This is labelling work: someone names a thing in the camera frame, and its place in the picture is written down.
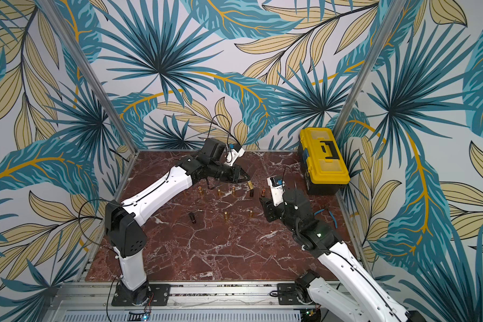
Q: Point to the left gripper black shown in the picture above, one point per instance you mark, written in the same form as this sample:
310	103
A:
237	171

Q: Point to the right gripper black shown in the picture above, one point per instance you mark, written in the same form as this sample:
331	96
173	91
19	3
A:
270	207

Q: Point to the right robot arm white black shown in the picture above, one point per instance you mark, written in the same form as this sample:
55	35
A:
366	300

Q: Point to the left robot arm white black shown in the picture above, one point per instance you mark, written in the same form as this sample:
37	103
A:
124	220

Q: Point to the black lipstick lying left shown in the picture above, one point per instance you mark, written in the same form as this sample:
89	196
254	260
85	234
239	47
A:
193	218

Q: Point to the yellow black toolbox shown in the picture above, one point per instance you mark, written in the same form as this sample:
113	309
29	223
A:
322	164

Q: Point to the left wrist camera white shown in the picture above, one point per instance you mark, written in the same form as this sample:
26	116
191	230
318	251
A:
235	151

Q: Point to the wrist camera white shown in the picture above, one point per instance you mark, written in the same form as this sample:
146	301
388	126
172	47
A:
276	185
235	151

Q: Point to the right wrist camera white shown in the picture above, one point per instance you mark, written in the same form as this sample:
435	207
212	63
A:
276	185

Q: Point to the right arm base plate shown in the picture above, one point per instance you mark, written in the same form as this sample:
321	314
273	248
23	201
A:
291	294

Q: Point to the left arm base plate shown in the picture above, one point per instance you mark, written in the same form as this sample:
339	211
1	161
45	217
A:
147	295

